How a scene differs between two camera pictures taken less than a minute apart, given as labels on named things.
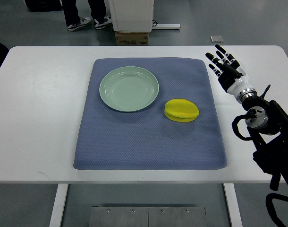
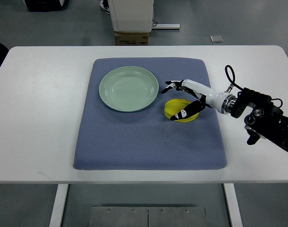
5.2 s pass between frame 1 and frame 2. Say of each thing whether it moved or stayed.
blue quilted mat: stayed
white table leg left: stayed
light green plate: stayed
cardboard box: stayed
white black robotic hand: moved
